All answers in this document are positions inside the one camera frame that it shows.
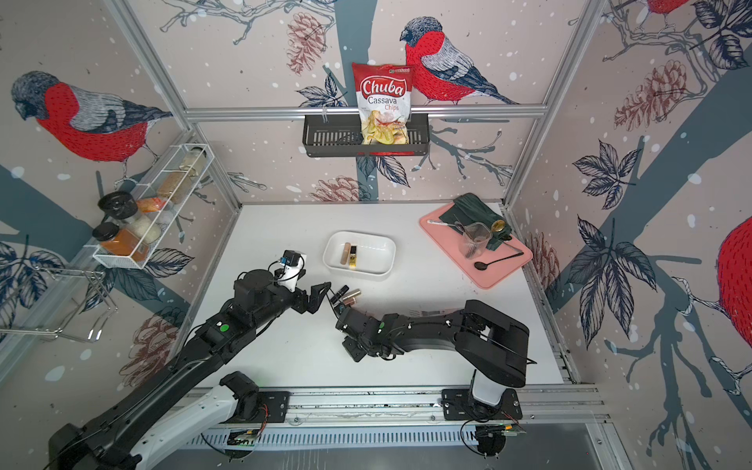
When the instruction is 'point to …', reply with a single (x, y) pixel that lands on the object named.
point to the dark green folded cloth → (469, 208)
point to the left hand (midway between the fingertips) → (320, 272)
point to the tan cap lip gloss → (352, 294)
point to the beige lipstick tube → (345, 258)
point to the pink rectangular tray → (490, 266)
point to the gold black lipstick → (353, 258)
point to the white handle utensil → (442, 223)
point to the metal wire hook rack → (89, 312)
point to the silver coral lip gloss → (350, 302)
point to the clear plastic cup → (474, 240)
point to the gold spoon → (498, 225)
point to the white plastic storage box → (376, 253)
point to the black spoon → (482, 265)
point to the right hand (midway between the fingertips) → (351, 341)
